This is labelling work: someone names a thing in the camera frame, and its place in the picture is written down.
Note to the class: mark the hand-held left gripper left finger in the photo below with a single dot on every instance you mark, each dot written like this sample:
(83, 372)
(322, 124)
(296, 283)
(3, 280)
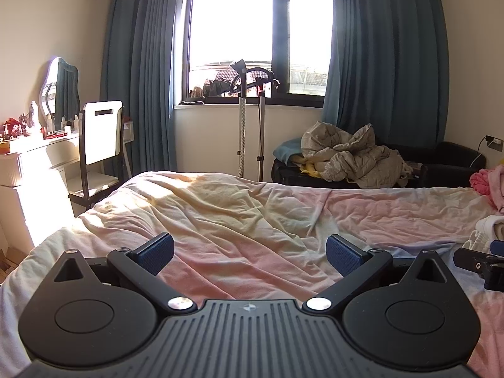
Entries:
(157, 252)

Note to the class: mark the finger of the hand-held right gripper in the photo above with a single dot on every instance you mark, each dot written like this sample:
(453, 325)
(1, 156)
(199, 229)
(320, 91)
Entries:
(472, 260)

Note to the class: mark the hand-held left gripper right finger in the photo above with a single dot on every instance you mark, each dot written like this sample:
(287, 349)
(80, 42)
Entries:
(341, 255)

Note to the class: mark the white pants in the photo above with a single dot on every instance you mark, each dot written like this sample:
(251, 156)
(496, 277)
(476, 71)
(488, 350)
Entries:
(486, 228)

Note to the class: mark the hot pink knitted cloth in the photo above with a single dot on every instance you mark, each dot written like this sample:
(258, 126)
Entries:
(480, 183)

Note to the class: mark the light pink plush robe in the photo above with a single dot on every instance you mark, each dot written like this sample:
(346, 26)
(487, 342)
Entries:
(498, 187)

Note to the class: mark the yellow plush toy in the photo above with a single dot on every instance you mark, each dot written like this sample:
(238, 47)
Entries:
(309, 169)

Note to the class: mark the pastel bed sheet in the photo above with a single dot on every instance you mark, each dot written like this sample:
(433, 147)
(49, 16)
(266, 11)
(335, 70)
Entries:
(256, 220)

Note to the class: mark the grey quilted jacket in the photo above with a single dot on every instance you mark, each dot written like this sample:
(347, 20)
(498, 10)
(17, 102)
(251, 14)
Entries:
(354, 157)

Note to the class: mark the black sofa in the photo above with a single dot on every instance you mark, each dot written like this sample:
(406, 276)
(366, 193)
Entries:
(449, 161)

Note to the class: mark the white backed chair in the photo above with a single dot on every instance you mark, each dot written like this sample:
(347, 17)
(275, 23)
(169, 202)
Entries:
(102, 134)

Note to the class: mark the garment steamer stand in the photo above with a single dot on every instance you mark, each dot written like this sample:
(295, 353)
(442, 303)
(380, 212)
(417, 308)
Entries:
(260, 134)

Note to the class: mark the brown cardboard box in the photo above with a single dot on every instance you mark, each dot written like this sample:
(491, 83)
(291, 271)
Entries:
(10, 264)

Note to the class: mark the white vanity table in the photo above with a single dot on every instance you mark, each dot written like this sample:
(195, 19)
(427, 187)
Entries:
(35, 165)

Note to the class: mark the row of small bottles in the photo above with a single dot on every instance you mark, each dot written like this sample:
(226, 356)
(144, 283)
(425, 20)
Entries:
(65, 124)

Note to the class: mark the dark clutter pile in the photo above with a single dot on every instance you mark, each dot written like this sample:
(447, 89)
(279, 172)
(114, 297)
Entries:
(214, 88)

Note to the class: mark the wavy framed mirror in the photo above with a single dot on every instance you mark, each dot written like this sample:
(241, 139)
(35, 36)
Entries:
(65, 94)

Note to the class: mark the white bottle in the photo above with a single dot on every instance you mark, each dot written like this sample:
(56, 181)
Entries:
(35, 114)

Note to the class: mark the blue curtain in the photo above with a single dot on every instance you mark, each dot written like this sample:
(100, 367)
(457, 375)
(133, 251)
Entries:
(141, 67)
(390, 55)

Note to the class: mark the red ornaments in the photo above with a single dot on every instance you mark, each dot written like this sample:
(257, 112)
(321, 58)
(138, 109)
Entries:
(13, 128)

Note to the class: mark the dark framed window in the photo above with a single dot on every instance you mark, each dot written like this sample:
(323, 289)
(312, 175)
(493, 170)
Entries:
(232, 15)

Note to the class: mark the wall power outlet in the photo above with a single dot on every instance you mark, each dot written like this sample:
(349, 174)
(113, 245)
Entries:
(495, 141)

